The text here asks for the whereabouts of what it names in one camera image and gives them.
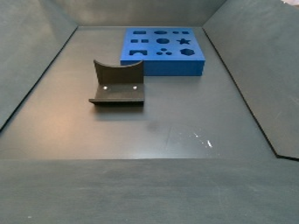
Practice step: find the black curved holder stand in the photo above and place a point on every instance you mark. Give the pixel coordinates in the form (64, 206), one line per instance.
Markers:
(118, 78)

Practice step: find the blue shape-sorter block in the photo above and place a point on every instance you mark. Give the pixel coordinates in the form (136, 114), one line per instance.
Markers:
(168, 50)

